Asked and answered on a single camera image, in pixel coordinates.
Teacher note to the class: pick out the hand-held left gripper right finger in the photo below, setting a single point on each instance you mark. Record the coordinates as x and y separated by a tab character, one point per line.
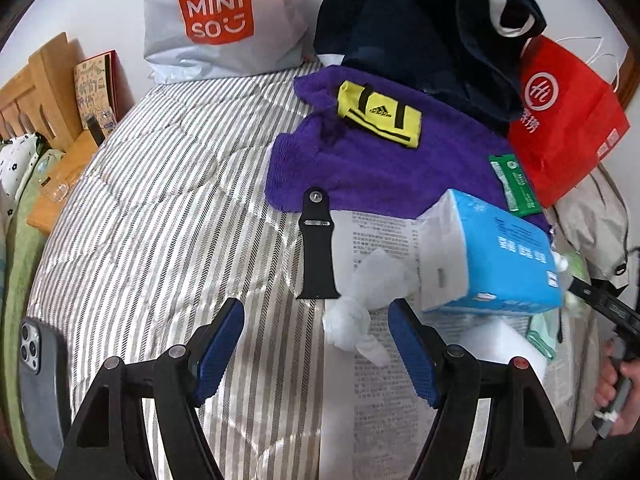
412	350

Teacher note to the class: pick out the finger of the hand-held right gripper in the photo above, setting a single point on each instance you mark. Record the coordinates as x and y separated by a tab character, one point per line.
582	290

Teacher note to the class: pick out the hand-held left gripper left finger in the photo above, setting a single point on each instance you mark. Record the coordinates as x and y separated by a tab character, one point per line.
220	350

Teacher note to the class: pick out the white knotted gauze cloth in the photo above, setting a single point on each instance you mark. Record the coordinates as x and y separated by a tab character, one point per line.
350	320

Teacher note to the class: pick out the person's right forearm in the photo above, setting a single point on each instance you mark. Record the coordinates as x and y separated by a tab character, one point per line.
610	460

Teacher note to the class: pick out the person's right hand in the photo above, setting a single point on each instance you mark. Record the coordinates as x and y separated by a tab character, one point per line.
607	380

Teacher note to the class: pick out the translucent light green packet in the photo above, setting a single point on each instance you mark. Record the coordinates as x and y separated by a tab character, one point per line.
570	265

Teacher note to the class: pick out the beige backpack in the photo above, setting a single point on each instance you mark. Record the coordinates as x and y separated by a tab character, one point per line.
595	220

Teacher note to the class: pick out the blue tissue pack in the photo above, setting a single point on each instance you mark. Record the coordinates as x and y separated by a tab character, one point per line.
500	260

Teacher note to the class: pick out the newspaper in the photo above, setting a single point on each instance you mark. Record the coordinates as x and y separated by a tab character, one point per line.
380	240

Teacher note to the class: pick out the red paper bag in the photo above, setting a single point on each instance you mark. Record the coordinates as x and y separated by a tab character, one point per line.
565	125

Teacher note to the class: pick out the smartphone in grey case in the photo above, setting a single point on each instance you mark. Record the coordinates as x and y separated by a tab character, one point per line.
42	400

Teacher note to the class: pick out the purple towel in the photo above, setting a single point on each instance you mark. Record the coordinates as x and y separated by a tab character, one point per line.
350	160

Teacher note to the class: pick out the green blanket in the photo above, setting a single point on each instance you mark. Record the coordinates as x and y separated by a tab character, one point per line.
17	270

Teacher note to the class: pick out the clear glass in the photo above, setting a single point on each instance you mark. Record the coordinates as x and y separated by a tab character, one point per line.
60	177

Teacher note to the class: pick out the yellow black wristband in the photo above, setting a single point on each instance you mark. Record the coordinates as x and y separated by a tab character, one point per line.
360	105

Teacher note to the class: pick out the small black device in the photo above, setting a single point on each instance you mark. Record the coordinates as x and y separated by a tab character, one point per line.
94	129

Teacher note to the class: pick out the white dotted pillow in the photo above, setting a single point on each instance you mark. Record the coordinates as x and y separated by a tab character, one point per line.
17	160

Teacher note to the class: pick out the illustrated cardboard box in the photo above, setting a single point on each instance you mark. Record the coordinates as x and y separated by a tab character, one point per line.
95	90

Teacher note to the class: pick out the wooden bed headboard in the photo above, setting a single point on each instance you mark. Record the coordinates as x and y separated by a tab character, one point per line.
50	90

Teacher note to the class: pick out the white plastic shopping bag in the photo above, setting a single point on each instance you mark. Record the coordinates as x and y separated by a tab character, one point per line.
165	35

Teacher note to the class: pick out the navy tote bag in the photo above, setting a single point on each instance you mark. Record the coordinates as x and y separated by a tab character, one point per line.
400	20

